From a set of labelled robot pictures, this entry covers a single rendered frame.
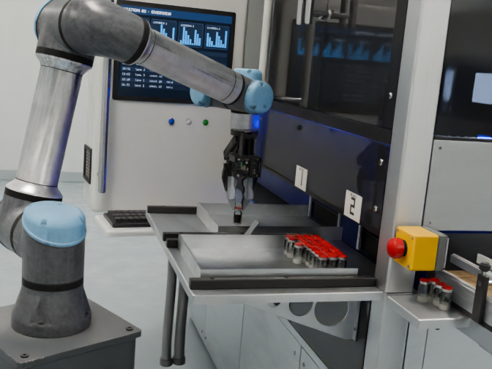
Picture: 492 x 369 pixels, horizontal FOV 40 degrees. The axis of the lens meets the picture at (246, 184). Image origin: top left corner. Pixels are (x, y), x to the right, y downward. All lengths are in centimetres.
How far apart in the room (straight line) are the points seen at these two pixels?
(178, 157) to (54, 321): 106
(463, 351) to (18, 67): 570
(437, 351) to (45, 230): 86
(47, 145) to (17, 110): 537
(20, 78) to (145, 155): 460
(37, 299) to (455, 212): 85
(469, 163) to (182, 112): 110
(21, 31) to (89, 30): 544
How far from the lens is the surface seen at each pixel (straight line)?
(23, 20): 674
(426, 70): 136
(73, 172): 683
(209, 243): 159
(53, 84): 140
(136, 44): 131
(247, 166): 169
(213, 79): 143
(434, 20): 136
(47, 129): 140
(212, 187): 231
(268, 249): 163
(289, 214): 200
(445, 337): 154
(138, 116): 220
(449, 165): 141
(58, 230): 128
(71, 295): 132
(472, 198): 146
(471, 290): 136
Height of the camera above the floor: 133
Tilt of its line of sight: 11 degrees down
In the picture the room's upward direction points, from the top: 5 degrees clockwise
